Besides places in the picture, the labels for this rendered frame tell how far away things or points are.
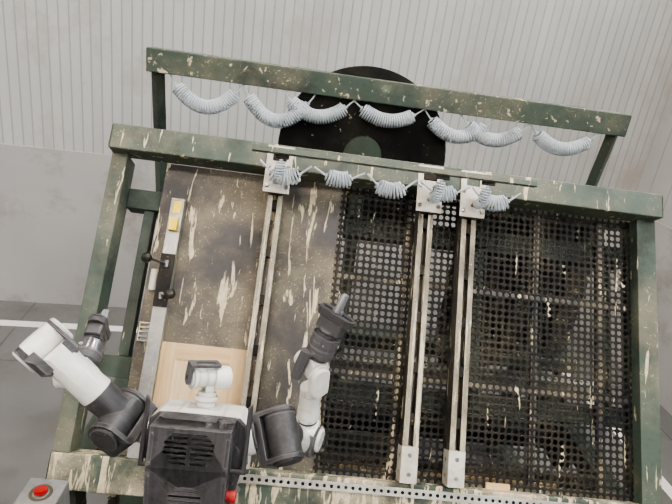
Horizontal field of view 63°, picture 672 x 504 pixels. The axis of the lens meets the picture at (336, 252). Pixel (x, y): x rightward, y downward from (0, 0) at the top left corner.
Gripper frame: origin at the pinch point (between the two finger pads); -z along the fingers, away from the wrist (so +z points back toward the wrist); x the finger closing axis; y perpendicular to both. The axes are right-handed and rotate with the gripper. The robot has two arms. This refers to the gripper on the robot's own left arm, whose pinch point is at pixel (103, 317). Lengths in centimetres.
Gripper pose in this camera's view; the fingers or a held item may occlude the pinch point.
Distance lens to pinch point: 199.1
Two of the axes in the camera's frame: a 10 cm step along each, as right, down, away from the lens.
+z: -0.3, 7.0, -7.1
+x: -1.3, 7.0, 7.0
